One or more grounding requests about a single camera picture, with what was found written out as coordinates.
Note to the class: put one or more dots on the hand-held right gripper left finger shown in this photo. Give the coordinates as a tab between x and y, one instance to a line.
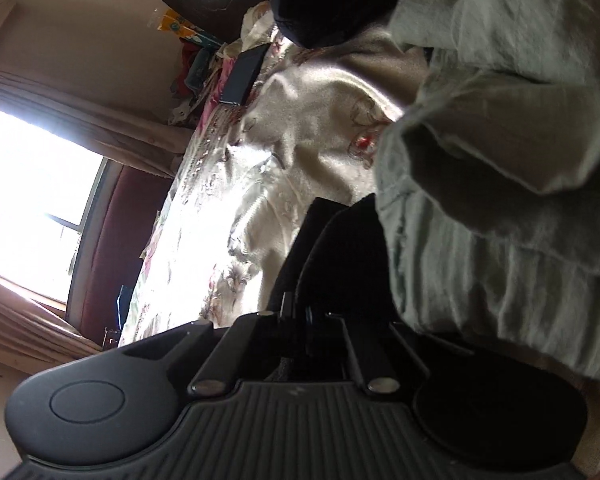
235	350

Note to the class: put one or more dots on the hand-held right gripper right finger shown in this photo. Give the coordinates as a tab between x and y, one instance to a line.
367	357

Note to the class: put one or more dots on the black pants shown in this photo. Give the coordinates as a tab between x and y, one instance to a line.
345	250

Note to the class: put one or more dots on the floral satin bedspread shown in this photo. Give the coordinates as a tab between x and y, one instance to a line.
280	160

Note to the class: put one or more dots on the beige curtain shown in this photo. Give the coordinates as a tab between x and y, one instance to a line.
80	115
25	320

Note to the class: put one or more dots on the grey-green garment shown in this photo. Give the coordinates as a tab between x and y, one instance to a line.
505	170

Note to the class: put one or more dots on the window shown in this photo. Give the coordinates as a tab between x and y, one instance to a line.
25	200

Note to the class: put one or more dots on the black flat case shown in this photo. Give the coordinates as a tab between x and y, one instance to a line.
242	77

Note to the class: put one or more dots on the pile of colourful clothes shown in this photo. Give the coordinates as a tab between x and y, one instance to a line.
192	70

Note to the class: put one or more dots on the yellow printed package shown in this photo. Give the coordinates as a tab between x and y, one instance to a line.
177	22

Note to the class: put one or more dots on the dark cloth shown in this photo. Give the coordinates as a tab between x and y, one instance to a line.
330	0

